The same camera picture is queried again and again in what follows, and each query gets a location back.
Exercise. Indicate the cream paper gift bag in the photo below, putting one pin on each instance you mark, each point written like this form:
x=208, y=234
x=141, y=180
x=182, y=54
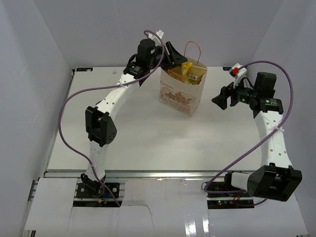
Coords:
x=181, y=96

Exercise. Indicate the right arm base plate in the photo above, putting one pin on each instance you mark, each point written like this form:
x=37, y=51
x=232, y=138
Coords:
x=222, y=195

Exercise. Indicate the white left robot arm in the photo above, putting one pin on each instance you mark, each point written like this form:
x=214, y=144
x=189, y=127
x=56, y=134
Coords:
x=99, y=120

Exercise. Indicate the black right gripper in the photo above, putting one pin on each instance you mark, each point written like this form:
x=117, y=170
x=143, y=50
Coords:
x=221, y=99

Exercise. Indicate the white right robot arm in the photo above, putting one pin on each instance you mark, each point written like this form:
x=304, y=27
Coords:
x=276, y=178

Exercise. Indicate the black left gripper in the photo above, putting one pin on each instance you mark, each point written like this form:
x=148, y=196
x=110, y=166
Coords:
x=174, y=59

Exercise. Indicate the yellow snack bar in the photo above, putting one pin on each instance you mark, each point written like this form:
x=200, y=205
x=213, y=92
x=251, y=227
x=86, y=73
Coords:
x=185, y=67

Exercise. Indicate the brown potato chips bag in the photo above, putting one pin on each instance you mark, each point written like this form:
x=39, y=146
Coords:
x=194, y=73

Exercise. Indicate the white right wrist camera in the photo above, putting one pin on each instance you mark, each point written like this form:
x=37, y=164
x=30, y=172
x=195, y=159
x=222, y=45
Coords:
x=238, y=72

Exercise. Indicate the aluminium front rail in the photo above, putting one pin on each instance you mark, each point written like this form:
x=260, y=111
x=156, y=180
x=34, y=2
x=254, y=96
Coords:
x=136, y=174

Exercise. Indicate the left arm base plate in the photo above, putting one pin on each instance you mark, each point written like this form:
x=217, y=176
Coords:
x=88, y=189

